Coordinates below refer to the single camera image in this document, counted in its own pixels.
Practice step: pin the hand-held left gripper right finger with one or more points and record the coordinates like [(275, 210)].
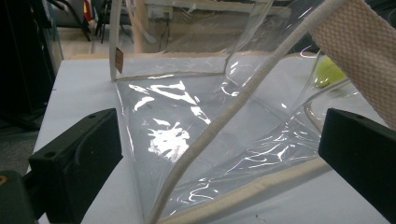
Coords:
[(361, 149)]

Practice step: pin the yellow-green tennis ball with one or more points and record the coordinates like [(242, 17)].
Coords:
[(328, 73)]

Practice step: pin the clear plastic tote bag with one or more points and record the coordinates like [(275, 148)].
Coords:
[(199, 124)]

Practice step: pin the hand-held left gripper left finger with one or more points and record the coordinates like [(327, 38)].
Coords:
[(76, 161)]

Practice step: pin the black office chair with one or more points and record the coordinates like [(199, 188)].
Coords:
[(74, 15)]

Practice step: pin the dark cabinet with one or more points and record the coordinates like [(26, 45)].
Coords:
[(23, 56)]

